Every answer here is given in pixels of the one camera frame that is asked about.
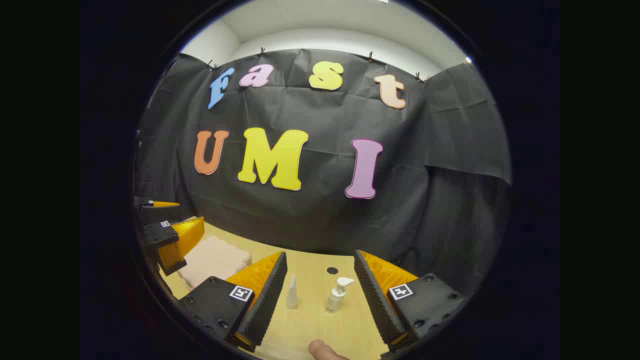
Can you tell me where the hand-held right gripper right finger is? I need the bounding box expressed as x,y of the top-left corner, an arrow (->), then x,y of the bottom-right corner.
353,249 -> 468,353

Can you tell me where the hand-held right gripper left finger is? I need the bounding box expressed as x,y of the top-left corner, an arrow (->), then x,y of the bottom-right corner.
179,251 -> 289,353

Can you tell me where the white skin care tube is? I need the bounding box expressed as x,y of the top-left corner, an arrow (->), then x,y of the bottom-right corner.
286,273 -> 299,310

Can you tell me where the white pump bottle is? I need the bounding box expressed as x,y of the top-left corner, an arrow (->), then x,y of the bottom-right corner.
326,277 -> 355,314

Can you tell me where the black backdrop cloth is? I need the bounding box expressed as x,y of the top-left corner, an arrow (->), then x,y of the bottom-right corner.
134,48 -> 512,296

